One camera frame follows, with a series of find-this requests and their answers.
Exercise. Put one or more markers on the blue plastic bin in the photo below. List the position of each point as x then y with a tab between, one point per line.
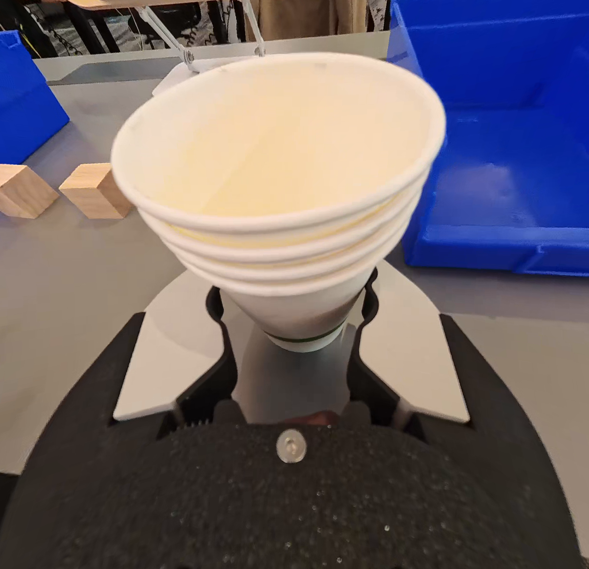
23	104
506	141

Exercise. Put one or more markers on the tan cloth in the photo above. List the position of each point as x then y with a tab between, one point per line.
313	8

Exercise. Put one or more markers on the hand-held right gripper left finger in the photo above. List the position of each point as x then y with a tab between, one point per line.
161	357

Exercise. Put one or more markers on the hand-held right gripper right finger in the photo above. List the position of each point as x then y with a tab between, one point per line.
414	357

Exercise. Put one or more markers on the light wooden cube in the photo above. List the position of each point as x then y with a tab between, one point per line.
94	189
23	189

